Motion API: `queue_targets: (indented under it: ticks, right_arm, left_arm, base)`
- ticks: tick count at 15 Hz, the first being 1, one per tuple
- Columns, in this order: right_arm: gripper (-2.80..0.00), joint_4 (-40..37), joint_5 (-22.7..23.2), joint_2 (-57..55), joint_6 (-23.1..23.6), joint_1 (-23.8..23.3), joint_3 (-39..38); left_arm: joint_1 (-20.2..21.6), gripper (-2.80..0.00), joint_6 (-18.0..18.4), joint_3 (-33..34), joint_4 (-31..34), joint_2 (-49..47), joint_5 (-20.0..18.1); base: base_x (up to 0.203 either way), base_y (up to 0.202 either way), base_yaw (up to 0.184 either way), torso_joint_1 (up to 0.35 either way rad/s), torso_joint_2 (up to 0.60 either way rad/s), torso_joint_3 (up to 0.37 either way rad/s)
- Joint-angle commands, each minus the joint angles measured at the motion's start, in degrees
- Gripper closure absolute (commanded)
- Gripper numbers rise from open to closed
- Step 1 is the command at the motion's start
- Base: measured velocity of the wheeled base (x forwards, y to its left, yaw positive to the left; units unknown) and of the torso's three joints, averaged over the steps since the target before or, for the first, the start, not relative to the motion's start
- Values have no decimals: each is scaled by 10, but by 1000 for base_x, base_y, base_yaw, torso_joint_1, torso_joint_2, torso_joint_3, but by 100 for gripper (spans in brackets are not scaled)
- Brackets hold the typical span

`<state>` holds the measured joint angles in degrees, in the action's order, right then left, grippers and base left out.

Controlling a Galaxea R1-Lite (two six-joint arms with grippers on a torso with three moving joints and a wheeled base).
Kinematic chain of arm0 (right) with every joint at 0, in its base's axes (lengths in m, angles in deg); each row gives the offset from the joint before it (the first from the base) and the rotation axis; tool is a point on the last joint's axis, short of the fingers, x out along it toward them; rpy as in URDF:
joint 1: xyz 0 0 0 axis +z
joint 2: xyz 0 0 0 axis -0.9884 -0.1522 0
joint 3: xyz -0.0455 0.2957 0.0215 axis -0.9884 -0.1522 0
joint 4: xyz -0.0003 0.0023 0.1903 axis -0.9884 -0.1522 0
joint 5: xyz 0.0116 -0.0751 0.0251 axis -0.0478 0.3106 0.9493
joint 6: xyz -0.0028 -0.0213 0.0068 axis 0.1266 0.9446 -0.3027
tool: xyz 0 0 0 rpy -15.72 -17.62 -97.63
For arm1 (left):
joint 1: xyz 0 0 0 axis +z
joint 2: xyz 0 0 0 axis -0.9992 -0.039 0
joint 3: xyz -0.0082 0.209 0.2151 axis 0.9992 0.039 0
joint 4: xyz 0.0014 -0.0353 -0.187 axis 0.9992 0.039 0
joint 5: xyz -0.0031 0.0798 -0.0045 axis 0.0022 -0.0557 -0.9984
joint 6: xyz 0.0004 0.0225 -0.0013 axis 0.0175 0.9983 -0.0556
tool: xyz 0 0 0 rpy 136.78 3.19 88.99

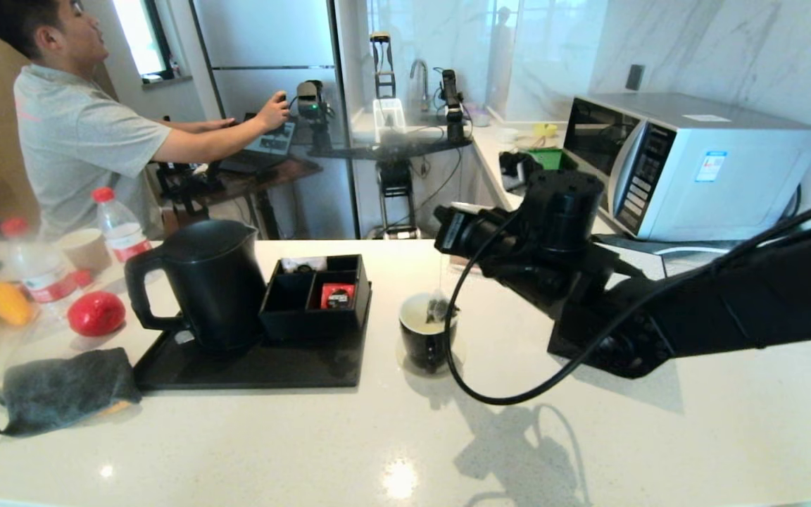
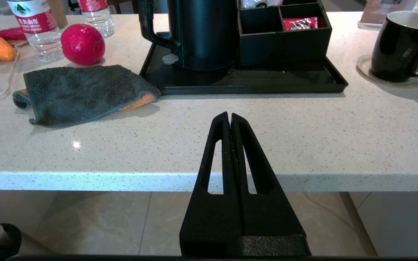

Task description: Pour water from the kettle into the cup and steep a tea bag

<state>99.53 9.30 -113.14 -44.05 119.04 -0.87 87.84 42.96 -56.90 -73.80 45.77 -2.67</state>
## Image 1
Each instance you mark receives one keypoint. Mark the silver microwave oven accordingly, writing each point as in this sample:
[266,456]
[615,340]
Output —
[729,176]

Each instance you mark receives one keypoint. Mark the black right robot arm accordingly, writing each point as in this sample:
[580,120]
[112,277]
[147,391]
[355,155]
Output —
[694,310]

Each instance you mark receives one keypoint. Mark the black compartment organizer box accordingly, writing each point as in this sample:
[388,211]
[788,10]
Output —
[307,324]

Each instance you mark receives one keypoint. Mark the black serving tray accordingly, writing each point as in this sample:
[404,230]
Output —
[272,370]

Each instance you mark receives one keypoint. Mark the window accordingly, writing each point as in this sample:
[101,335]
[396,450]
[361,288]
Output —
[139,35]

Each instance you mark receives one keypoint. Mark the open laptop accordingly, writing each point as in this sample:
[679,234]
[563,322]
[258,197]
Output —
[272,141]

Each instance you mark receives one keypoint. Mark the wooden desk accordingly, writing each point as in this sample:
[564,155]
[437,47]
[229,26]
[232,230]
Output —
[279,172]

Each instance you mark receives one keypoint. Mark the red round toy fruit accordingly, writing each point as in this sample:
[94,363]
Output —
[96,313]

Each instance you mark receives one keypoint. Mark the yellow bowl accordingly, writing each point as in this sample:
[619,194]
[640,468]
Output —
[545,129]

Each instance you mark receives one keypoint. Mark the paper cup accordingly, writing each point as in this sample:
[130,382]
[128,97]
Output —
[85,250]

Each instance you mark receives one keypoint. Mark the dark grey cloth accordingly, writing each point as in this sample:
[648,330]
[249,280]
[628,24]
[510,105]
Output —
[631,243]

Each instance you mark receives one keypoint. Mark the black tissue box white top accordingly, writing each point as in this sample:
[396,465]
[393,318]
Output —
[564,345]

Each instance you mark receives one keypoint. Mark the red sachet packet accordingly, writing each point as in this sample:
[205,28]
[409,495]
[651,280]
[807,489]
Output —
[337,296]

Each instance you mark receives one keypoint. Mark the green tray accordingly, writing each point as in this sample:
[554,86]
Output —
[550,158]

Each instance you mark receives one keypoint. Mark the black electric kettle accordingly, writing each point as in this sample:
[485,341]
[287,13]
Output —
[215,296]

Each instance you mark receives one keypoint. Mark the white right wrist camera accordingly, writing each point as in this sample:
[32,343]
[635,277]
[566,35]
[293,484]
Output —
[518,169]

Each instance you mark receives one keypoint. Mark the black mug white inside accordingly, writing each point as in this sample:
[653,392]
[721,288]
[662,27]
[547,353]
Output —
[419,345]

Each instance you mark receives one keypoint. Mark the black camera rig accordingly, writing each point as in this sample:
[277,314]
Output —
[187,179]

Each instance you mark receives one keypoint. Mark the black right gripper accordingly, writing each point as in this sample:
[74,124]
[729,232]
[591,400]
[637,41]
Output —
[497,246]

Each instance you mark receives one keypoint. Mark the black background robot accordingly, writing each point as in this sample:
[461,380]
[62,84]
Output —
[395,148]

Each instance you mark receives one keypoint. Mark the grey refrigerator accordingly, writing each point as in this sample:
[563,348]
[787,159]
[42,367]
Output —
[272,42]

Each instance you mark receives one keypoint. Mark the grey wall socket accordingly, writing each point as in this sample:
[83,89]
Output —
[634,77]

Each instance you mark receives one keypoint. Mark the silver foil sachet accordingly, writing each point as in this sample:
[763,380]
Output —
[300,264]

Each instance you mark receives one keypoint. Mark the orange fruit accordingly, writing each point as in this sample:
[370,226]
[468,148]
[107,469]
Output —
[8,303]

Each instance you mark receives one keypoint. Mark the red label water bottle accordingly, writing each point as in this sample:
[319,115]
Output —
[122,229]
[39,271]

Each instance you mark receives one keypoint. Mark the person in grey shirt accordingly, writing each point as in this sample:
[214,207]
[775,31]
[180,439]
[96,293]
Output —
[74,141]

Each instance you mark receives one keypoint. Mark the grey orange microfiber cloth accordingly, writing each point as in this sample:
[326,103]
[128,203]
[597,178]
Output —
[60,391]

